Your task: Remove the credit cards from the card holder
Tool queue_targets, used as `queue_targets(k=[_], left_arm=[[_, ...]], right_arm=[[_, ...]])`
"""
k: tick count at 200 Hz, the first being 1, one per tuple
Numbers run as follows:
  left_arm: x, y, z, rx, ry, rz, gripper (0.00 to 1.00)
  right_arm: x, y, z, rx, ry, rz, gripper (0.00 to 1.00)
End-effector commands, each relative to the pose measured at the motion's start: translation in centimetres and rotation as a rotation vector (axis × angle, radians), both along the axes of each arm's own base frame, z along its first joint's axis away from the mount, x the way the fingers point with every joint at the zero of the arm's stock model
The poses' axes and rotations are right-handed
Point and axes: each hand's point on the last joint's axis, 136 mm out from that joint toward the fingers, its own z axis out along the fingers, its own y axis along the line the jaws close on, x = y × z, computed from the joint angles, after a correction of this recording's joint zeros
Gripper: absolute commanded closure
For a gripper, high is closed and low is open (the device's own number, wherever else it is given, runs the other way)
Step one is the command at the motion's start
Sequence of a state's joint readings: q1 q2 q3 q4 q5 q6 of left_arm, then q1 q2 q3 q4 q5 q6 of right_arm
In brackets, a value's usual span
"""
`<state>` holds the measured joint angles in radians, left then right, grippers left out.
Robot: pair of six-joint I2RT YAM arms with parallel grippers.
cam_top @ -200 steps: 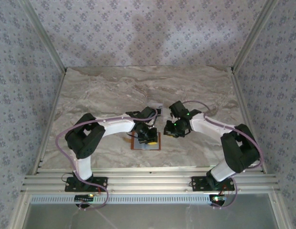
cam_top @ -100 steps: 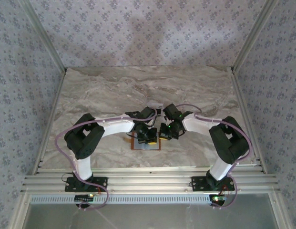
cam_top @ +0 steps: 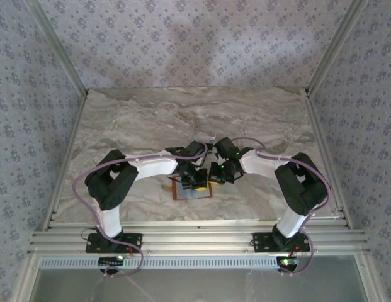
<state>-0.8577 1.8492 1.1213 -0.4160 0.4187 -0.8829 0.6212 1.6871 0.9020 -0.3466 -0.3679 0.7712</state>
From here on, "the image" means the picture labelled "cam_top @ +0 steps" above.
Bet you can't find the brown leather card holder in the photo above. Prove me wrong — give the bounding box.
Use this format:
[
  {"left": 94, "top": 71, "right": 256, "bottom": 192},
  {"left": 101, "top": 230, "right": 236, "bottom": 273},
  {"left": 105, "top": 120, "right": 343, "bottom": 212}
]
[{"left": 162, "top": 175, "right": 214, "bottom": 202}]

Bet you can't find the grey metal sheet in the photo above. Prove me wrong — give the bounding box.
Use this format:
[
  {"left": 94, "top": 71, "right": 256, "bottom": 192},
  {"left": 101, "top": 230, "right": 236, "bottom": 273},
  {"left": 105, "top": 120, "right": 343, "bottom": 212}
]
[{"left": 34, "top": 269, "right": 369, "bottom": 302}]

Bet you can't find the small circuit board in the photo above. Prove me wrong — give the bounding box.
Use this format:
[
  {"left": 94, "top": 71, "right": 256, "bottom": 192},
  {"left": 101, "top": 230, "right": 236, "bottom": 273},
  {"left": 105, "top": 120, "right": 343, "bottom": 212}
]
[
  {"left": 98, "top": 256, "right": 125, "bottom": 267},
  {"left": 276, "top": 256, "right": 300, "bottom": 268}
]

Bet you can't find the floral fabric backdrop panel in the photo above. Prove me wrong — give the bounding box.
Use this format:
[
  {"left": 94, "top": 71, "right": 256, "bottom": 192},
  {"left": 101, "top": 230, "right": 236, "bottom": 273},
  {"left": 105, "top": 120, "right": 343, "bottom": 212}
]
[
  {"left": 308, "top": 0, "right": 391, "bottom": 302},
  {"left": 0, "top": 0, "right": 86, "bottom": 302},
  {"left": 37, "top": 0, "right": 356, "bottom": 91}
]

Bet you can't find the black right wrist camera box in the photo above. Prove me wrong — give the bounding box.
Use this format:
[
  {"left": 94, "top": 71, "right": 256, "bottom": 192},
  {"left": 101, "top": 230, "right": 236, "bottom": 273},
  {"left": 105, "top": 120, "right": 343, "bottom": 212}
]
[{"left": 213, "top": 137, "right": 239, "bottom": 158}]

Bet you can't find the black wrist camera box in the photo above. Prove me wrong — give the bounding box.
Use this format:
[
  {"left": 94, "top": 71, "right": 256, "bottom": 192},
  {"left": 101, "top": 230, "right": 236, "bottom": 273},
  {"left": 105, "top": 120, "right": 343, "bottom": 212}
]
[
  {"left": 182, "top": 140, "right": 208, "bottom": 158},
  {"left": 213, "top": 137, "right": 239, "bottom": 158}
]

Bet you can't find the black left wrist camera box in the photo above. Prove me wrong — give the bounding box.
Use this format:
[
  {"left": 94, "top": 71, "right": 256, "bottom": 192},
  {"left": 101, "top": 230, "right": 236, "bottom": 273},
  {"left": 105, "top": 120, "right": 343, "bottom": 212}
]
[{"left": 182, "top": 140, "right": 208, "bottom": 158}]

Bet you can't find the wide aluminium mounting rail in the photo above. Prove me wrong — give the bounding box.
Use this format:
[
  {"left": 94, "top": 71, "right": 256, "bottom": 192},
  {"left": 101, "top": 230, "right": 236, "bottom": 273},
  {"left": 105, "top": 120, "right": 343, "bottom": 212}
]
[{"left": 26, "top": 220, "right": 371, "bottom": 254}]

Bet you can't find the grey slotted cable duct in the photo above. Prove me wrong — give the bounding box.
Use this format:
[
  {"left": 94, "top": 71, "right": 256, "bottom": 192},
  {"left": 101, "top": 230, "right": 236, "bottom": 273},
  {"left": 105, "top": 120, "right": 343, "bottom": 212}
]
[{"left": 39, "top": 255, "right": 280, "bottom": 271}]

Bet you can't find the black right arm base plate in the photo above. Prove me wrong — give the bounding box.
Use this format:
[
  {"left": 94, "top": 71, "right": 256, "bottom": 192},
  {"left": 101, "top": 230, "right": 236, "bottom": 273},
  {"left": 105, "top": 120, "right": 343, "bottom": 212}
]
[{"left": 252, "top": 232, "right": 311, "bottom": 252}]

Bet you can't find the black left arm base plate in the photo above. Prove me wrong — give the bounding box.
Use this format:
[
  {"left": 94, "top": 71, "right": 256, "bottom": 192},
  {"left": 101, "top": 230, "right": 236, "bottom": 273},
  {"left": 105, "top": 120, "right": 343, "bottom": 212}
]
[{"left": 84, "top": 232, "right": 143, "bottom": 254}]

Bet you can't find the aluminium table side rail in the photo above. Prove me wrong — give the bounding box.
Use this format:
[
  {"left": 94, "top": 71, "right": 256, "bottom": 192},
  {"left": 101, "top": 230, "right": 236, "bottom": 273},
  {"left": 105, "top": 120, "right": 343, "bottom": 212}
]
[
  {"left": 40, "top": 92, "right": 89, "bottom": 232},
  {"left": 303, "top": 92, "right": 355, "bottom": 229}
]

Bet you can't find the aluminium frame post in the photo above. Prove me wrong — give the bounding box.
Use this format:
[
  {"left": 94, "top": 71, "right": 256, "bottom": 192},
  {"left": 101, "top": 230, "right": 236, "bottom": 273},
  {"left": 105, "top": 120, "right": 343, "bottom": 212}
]
[
  {"left": 25, "top": 0, "right": 91, "bottom": 97},
  {"left": 303, "top": 0, "right": 371, "bottom": 97}
]

